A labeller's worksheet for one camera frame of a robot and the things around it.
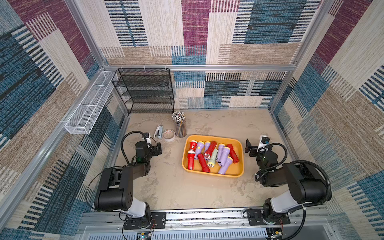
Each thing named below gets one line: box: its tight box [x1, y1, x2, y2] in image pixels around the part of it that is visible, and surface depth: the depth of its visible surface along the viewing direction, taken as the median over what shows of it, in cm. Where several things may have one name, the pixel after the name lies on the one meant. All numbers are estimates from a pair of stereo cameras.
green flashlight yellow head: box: [207, 148, 219, 168], surface depth 93 cm
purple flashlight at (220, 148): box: [215, 143, 226, 162], surface depth 96 cm
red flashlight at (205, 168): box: [198, 153, 211, 173], surface depth 90 cm
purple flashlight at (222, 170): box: [218, 156, 233, 175], surface depth 90 cm
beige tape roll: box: [162, 129, 176, 142], surface depth 107 cm
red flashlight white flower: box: [187, 140, 198, 154], surface depth 98 cm
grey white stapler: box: [153, 125, 164, 140], surface depth 107 cm
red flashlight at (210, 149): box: [204, 141, 217, 159], surface depth 93 cm
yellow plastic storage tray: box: [182, 135, 245, 178], surface depth 93 cm
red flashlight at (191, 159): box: [187, 151, 196, 171], surface depth 91 cm
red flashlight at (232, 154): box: [226, 143, 240, 164], surface depth 93 cm
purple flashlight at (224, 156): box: [218, 146, 231, 167], surface depth 91 cm
